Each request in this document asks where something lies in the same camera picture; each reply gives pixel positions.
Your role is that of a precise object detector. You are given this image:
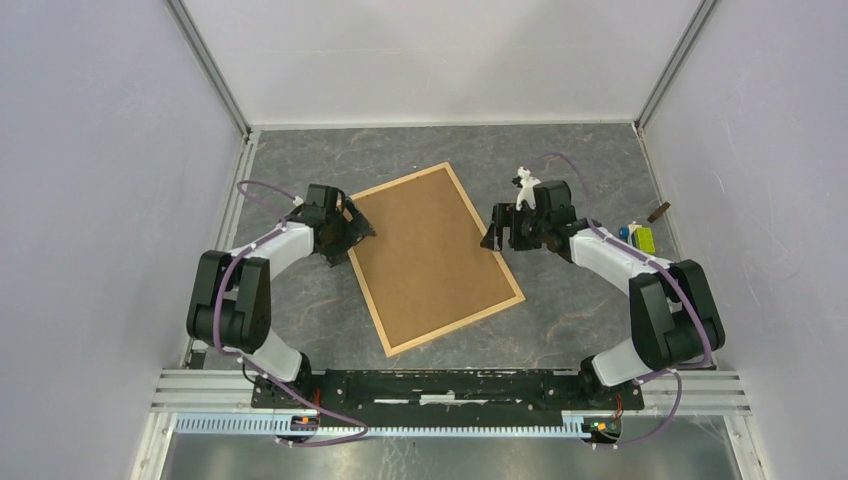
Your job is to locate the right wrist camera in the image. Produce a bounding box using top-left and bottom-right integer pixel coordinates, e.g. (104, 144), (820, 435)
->
(512, 166), (541, 211)

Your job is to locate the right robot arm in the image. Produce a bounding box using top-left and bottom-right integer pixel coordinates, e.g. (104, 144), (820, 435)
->
(480, 177), (726, 408)

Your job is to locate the blue white cable duct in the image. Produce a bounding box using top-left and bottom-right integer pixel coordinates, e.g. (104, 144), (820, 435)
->
(173, 413), (590, 440)

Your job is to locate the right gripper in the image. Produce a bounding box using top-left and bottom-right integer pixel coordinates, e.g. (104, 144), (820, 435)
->
(479, 204), (549, 252)

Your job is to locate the wooden picture frame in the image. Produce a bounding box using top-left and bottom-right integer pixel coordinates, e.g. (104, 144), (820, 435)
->
(341, 161), (527, 359)

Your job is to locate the toy car with green block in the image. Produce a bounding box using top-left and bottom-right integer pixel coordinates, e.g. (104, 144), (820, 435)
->
(618, 222), (656, 255)

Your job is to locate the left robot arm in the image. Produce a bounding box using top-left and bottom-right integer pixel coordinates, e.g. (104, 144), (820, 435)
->
(186, 184), (376, 408)

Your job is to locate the brown backing board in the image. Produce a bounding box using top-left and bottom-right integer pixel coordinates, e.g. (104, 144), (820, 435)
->
(351, 168), (519, 349)

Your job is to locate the small brown block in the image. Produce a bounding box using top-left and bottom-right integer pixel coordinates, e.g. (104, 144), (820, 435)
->
(647, 202), (671, 223)

